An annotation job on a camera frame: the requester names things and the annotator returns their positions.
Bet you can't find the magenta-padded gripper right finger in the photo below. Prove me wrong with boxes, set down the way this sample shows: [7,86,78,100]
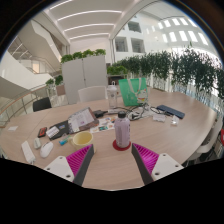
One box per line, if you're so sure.
[131,143,185,186]

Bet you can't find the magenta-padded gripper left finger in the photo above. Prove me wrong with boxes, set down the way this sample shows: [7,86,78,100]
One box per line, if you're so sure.
[43,143,95,187]

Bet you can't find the purple drink bottle black cap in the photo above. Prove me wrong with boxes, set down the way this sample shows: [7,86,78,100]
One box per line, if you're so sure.
[114,110,132,149]

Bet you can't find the clear plastic water bottle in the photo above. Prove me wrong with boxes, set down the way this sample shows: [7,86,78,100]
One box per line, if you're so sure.
[106,80,119,109]

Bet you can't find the white computer mouse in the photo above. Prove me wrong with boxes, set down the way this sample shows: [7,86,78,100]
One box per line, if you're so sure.
[39,141,55,159]

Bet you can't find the small blue tube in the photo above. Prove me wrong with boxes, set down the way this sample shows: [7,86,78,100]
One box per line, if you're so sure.
[58,135,73,146]

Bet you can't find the small grey-white computer mouse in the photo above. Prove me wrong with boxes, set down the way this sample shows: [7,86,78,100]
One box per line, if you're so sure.
[33,137,42,150]

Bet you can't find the pale yellow mug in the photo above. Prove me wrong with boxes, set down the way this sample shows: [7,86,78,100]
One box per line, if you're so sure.
[68,130,95,152]

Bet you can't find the small red and black device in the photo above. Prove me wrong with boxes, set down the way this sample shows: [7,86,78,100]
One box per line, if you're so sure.
[37,126,48,138]

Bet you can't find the printed book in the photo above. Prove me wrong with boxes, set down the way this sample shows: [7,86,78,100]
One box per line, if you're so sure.
[67,106,100,134]

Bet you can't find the white chair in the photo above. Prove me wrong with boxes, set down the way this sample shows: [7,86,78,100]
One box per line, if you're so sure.
[77,85,108,103]
[186,116,224,164]

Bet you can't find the flat round red coaster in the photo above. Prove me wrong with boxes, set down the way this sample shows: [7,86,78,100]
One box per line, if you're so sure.
[112,139,132,152]

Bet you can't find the dark blue flat case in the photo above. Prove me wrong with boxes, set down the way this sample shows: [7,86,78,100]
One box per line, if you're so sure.
[156,104,186,120]

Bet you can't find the colourful sticker sheet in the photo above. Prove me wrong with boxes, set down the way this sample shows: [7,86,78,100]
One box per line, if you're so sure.
[89,116,119,134]

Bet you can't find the black chair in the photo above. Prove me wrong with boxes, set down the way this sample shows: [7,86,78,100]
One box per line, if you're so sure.
[32,96,53,113]

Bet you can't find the glass railing wooden handrail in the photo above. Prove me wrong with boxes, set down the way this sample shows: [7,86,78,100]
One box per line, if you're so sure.
[0,83,51,128]

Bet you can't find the green tote bag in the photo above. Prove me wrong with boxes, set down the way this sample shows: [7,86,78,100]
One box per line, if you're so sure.
[118,77,149,108]

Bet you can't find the potted green plants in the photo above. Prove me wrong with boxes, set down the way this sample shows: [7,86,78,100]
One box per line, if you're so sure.
[44,74,64,87]

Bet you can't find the white two-door cabinet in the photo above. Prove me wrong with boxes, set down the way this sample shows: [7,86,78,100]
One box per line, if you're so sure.
[61,54,109,105]

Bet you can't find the green plant hedge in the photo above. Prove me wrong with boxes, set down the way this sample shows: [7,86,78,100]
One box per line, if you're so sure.
[106,46,224,101]

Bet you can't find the green plants atop cabinet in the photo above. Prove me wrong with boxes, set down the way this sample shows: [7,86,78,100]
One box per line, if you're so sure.
[60,48,107,64]

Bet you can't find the tangled black cables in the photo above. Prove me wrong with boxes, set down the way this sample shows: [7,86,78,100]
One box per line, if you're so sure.
[126,104,168,122]

